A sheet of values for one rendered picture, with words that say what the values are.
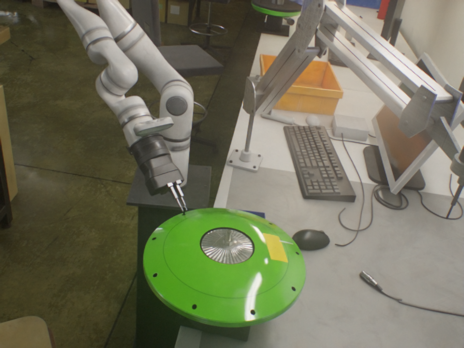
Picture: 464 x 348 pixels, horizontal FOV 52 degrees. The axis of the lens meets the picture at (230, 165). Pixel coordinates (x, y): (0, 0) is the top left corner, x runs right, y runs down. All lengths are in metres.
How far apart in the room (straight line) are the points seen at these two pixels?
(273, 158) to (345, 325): 0.68
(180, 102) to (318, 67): 1.04
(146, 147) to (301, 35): 0.43
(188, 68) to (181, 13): 3.35
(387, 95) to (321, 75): 1.36
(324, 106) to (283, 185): 0.58
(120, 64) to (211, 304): 0.56
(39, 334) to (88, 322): 0.83
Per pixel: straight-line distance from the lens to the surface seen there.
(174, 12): 6.31
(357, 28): 0.98
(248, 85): 1.40
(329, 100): 1.93
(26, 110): 3.93
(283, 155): 1.60
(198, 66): 3.01
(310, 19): 1.09
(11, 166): 2.86
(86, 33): 1.17
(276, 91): 1.28
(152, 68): 1.34
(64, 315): 2.26
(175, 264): 0.88
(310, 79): 2.23
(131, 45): 1.28
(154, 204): 1.40
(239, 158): 1.52
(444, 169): 1.79
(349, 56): 0.99
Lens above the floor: 1.69
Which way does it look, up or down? 31 degrees down
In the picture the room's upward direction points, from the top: 8 degrees clockwise
